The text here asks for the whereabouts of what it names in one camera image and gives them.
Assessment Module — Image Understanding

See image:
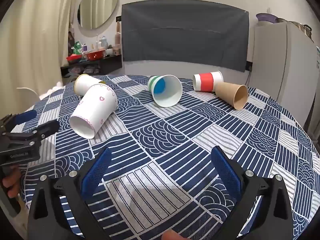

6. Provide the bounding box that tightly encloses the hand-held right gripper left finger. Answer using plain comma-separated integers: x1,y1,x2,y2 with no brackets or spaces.
27,147,113,240

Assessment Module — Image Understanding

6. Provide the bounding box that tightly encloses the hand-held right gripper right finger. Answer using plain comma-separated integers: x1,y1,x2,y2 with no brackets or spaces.
211,146,294,240

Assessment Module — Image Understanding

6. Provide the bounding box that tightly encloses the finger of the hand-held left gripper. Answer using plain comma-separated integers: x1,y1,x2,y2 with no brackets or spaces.
0,110,37,132
5,119,61,146

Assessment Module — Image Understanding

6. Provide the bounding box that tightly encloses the white cup with pink hearts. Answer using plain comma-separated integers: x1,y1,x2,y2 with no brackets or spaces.
69,84,118,139

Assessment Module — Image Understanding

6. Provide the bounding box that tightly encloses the white cup with yellow rim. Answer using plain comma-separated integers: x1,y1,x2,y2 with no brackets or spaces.
74,74,107,96

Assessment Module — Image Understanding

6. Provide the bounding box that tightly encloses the brown paper cup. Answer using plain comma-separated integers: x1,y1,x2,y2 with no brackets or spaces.
214,81,249,110

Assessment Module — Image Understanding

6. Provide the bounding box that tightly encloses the white cup with red band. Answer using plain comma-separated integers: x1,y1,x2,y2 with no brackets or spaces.
192,71,224,92

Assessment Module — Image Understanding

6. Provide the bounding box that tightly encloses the white cup with green stripes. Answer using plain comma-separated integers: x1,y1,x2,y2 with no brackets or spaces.
147,74,183,108

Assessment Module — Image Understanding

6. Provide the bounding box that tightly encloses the person's left hand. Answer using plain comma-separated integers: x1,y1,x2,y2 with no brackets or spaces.
2,167,22,198

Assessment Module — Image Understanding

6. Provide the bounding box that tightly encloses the person's right hand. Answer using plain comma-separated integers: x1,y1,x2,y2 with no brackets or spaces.
161,229,187,240

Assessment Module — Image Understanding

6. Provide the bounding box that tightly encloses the blue white patterned tablecloth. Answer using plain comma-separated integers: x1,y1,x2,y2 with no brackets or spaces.
19,74,318,240

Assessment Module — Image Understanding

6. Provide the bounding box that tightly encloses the red basket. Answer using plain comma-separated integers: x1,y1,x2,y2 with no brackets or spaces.
66,54,82,64

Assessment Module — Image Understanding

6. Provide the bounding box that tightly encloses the cream curtain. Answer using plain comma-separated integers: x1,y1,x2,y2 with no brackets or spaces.
0,0,78,99

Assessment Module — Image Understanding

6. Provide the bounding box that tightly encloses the green packet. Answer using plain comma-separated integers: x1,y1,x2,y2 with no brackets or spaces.
72,41,83,55

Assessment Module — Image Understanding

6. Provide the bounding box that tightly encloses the red dotted bowl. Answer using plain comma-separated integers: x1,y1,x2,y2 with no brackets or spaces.
85,50,105,61

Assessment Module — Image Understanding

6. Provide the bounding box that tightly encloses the black shelf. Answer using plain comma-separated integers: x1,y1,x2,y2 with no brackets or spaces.
61,55,123,78

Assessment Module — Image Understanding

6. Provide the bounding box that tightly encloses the beige bottle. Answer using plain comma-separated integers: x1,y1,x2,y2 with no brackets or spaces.
114,21,122,46

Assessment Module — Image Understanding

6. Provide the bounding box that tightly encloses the white refrigerator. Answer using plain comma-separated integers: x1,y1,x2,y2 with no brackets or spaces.
250,21,320,128

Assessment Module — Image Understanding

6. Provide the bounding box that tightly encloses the grey cloth cover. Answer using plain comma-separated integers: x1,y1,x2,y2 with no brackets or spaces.
121,1,250,73

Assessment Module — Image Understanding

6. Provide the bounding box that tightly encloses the purple basin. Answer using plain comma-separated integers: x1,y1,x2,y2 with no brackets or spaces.
255,13,278,23

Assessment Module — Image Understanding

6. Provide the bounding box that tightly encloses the black power cable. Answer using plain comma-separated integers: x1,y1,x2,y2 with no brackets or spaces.
245,65,252,87

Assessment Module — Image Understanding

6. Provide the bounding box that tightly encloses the oval wall mirror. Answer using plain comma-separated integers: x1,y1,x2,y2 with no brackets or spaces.
77,0,119,30

